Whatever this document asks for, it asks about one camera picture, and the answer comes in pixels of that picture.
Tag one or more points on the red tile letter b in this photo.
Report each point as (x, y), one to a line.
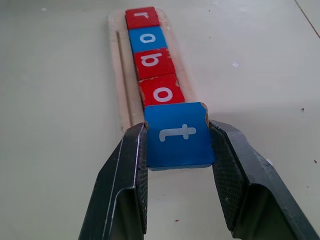
(153, 62)

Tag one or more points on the blue tile letter t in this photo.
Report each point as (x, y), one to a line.
(178, 140)

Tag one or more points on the red tile letter r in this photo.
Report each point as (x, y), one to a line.
(142, 18)

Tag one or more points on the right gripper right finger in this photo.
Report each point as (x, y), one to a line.
(255, 190)

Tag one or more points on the red tile letter o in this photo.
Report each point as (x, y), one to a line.
(161, 92)

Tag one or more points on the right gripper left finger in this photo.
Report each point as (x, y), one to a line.
(117, 190)

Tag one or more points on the blue tile letter o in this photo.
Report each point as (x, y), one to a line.
(147, 38)

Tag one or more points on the wooden letter tray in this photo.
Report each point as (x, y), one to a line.
(117, 75)

